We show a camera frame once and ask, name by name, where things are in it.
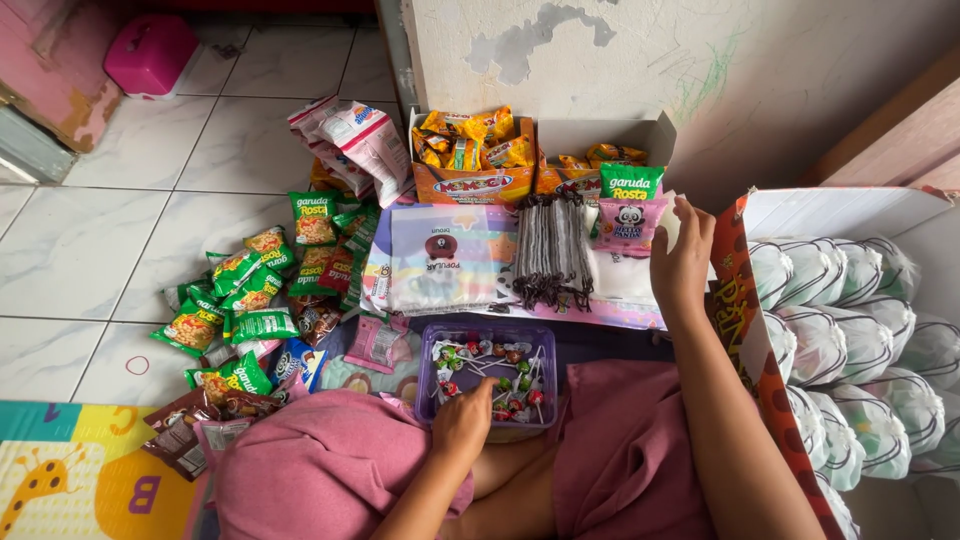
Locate person's left hand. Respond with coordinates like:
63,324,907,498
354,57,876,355
431,377,501,461

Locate person's right hand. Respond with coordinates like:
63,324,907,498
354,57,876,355
650,196,718,320

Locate heap of wrapped lollipops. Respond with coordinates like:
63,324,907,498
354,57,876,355
430,339,547,425

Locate purple plastic tray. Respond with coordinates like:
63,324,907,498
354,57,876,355
414,322,559,430

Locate pink panda biscuit packet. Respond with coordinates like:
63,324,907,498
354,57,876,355
591,196,669,258

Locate upright green peanut packet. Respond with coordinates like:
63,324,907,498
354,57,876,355
598,162,666,202

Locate stack of white bags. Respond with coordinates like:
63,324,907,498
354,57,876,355
586,243,663,309

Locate pink snack packet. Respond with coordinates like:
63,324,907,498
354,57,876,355
343,314,412,375
193,417,258,470

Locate stack of printed plastic bags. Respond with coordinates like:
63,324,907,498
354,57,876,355
360,201,522,318

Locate orange carton with open lid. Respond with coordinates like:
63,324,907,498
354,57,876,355
534,111,678,202

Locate large spotted carton box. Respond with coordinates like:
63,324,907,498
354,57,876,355
707,186,960,540

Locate person's pink clothing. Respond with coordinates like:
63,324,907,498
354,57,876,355
213,359,717,540

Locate small brown biscuit packet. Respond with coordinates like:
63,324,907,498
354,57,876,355
294,298,345,348

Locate red snack packet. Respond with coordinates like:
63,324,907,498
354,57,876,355
318,241,355,295

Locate blue cookie packet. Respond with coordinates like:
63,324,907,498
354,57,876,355
268,338,330,394

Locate orange carton of snack packets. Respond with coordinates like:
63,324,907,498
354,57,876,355
408,107,538,206

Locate rows of filled plastic bags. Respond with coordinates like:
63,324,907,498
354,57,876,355
747,237,960,540

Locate brown wooden door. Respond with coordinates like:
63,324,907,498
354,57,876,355
801,43,960,190

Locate heap of yellow snack packets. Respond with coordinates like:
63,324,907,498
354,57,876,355
411,105,535,173

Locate brown chocolate wafer packet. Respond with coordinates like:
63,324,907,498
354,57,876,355
141,407,220,483
222,390,288,421

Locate pile of green peanut packets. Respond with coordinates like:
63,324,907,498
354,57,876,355
148,189,382,397

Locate strip of pink white sachets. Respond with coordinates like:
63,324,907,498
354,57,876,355
287,95,415,210

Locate colourful alphabet play mat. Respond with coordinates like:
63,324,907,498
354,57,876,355
0,400,213,540

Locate pink plastic case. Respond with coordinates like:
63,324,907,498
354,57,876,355
103,12,202,101

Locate pink wooden cabinet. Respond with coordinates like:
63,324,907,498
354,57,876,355
0,0,126,156

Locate bundle of grey drawstring bags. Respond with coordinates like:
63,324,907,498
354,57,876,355
512,192,596,313

